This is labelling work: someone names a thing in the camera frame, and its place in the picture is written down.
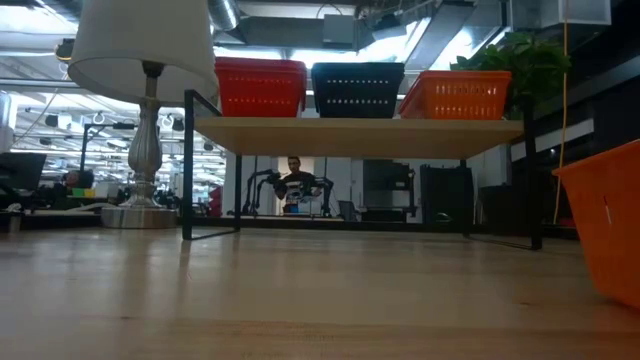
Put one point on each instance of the black plastic basket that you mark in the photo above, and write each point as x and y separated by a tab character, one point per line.
357	64
357	95
357	69

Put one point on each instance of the red plastic basket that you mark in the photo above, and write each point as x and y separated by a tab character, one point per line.
260	92
260	59
260	64

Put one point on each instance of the orange plastic basket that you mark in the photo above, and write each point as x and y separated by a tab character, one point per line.
455	100
460	73
610	225

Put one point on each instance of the black background robot arm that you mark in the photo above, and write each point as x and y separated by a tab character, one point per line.
252	192
327	192

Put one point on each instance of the person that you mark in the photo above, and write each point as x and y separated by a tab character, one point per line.
77	180
298	181

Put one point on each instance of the black storage rack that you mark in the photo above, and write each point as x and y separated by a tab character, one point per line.
387	185

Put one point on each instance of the black cabinet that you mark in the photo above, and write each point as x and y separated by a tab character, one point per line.
446	195

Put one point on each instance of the white shade silver table lamp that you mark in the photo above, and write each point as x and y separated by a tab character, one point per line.
145	40

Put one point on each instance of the green potted plant black pot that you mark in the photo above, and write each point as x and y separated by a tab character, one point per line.
535	60

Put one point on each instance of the black computer monitor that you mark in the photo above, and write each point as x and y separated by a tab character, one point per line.
22	170

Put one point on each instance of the black metal table frame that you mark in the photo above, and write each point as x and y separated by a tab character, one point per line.
300	223

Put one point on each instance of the wooden shelf black metal frame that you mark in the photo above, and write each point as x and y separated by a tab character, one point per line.
350	137

